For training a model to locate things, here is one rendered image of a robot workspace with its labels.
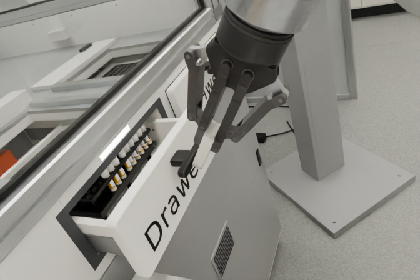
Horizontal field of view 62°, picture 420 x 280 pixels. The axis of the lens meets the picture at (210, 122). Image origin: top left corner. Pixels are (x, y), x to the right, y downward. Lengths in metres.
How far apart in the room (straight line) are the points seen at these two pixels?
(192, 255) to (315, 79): 0.87
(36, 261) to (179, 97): 0.38
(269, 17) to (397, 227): 1.31
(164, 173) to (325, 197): 1.17
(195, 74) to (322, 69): 1.05
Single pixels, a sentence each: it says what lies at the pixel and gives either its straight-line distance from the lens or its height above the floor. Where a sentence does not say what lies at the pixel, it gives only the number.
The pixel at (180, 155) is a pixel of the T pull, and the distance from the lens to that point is 0.52.
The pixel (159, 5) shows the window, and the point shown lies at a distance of 0.75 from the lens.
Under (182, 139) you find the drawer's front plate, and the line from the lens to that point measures 0.55.
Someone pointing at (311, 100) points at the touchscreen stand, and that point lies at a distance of 1.44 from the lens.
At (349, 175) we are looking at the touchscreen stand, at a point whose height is 0.04.
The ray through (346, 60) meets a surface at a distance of 2.17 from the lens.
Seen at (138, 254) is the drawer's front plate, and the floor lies 0.87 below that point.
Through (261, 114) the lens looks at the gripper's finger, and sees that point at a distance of 0.41.
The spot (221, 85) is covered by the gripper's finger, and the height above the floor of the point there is 1.03.
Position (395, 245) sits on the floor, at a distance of 1.51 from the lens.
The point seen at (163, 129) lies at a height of 0.88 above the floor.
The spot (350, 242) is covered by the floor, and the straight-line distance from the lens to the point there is 1.51.
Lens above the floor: 1.20
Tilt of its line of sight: 30 degrees down
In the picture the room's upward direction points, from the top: 19 degrees counter-clockwise
